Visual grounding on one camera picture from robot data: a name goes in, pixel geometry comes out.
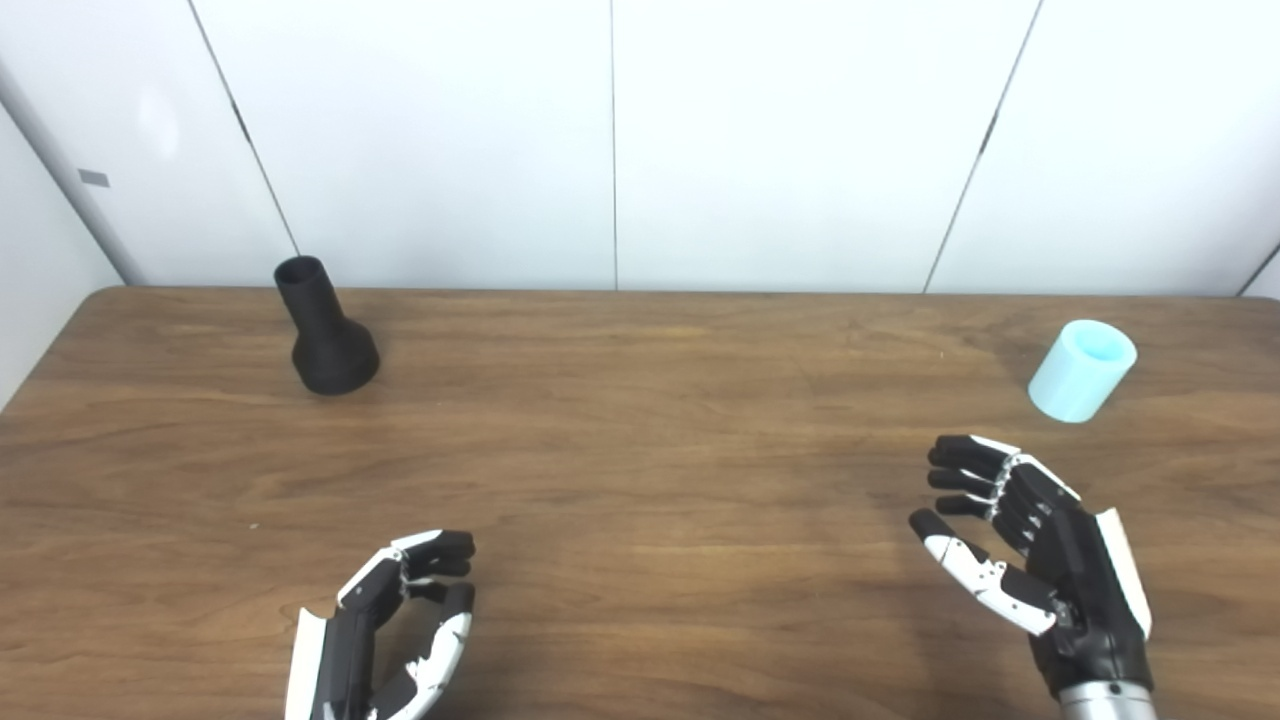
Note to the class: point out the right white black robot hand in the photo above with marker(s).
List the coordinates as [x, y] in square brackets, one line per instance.
[1075, 570]

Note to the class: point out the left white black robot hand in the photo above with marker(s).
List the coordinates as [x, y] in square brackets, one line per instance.
[350, 640]

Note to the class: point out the black funnel-shaped nozzle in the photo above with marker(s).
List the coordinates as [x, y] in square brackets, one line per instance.
[330, 355]

